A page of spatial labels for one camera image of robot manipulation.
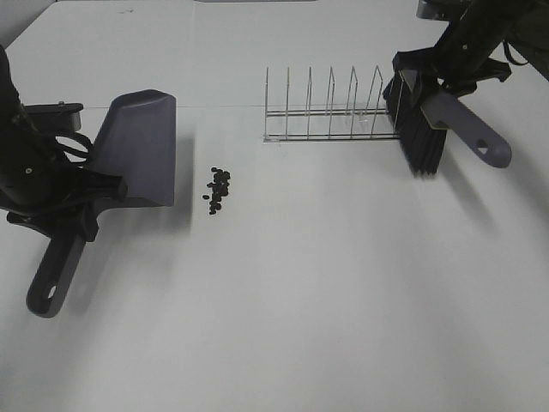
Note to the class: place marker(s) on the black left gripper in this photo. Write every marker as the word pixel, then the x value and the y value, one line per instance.
pixel 44 186

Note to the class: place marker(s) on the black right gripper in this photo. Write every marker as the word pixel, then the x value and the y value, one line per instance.
pixel 461 57

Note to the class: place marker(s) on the grey brush black bristles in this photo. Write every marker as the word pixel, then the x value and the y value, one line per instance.
pixel 422 126

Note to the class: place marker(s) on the grey plastic dustpan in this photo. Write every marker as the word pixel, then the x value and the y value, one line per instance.
pixel 137 142

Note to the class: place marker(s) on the pile of coffee beans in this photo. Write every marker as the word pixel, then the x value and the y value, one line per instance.
pixel 218 189

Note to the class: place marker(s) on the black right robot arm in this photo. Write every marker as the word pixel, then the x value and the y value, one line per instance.
pixel 451 11

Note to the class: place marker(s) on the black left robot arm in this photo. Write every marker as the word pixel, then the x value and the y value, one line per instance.
pixel 13 114

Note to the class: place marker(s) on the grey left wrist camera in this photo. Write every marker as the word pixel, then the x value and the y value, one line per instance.
pixel 56 117

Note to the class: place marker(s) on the chrome wire dish rack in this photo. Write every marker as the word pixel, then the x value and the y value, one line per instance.
pixel 332 112

